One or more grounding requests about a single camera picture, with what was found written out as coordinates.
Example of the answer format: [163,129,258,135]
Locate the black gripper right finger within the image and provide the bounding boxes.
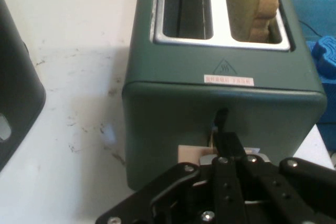
[228,131,336,224]

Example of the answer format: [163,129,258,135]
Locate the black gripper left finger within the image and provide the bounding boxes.
[96,131,248,224]

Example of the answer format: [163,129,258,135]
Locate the dark green two-slot toaster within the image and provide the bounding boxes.
[122,0,329,192]

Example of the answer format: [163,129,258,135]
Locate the white red warning sticker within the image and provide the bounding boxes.
[204,75,255,87]

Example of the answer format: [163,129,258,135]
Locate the dark blue foam piece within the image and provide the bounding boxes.
[307,36,336,93]

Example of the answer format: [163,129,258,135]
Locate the large blue foam block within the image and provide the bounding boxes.
[285,0,336,153]

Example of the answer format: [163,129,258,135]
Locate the toast bread slice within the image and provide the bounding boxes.
[226,0,279,43]

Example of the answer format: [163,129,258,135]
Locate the black steel coffee machine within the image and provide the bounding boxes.
[0,0,47,174]

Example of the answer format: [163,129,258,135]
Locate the thin black cable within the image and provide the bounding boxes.
[298,20,336,39]

